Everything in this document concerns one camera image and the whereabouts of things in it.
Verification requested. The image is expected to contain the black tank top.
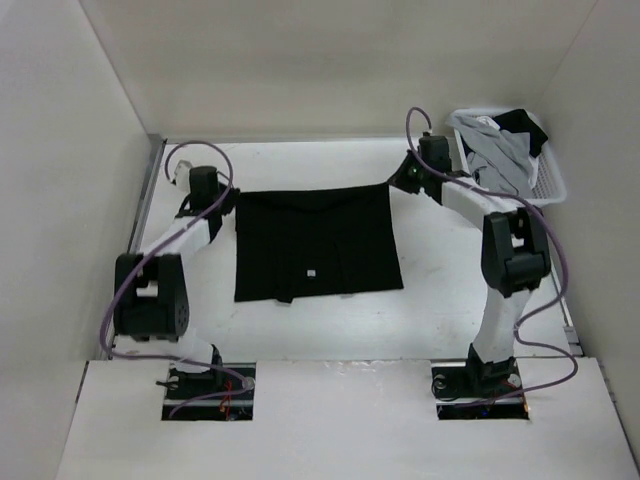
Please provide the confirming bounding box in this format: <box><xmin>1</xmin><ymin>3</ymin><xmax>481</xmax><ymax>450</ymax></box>
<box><xmin>234</xmin><ymin>183</ymin><xmax>404</xmax><ymax>304</ymax></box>

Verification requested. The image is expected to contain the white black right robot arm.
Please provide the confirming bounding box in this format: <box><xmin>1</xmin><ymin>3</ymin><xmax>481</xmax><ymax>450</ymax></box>
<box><xmin>388</xmin><ymin>133</ymin><xmax>551</xmax><ymax>396</ymax></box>

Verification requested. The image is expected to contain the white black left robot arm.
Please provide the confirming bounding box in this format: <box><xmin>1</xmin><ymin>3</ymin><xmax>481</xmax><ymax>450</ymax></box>
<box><xmin>112</xmin><ymin>166</ymin><xmax>239</xmax><ymax>399</ymax></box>

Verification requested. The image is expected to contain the grey tank top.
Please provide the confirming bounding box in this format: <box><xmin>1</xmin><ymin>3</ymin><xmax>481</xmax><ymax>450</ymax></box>
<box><xmin>447</xmin><ymin>114</ymin><xmax>534</xmax><ymax>199</ymax></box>

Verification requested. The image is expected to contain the white garment in basket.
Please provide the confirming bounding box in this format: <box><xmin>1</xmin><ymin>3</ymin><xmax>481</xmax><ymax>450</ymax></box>
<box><xmin>476</xmin><ymin>115</ymin><xmax>501</xmax><ymax>131</ymax></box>

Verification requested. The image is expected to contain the black garment in basket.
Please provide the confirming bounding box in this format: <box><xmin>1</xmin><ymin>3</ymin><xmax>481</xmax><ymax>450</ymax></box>
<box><xmin>493</xmin><ymin>109</ymin><xmax>549</xmax><ymax>158</ymax></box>

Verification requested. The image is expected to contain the white plastic laundry basket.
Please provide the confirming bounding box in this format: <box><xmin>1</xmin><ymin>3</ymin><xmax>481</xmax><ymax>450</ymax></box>
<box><xmin>450</xmin><ymin>107</ymin><xmax>567</xmax><ymax>207</ymax></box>

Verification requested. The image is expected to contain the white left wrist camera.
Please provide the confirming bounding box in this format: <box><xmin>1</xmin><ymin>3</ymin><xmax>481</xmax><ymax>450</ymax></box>
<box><xmin>173</xmin><ymin>160</ymin><xmax>193</xmax><ymax>192</ymax></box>

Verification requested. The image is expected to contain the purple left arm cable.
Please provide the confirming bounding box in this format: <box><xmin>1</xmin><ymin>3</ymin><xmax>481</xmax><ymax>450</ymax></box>
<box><xmin>99</xmin><ymin>142</ymin><xmax>256</xmax><ymax>420</ymax></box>

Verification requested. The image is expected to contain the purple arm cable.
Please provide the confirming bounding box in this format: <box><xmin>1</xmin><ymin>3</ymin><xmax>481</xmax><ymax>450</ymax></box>
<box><xmin>99</xmin><ymin>142</ymin><xmax>256</xmax><ymax>420</ymax></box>
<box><xmin>404</xmin><ymin>106</ymin><xmax>581</xmax><ymax>401</ymax></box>

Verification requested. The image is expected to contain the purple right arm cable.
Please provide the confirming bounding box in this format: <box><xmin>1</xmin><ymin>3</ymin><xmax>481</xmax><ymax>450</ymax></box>
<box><xmin>404</xmin><ymin>106</ymin><xmax>581</xmax><ymax>401</ymax></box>

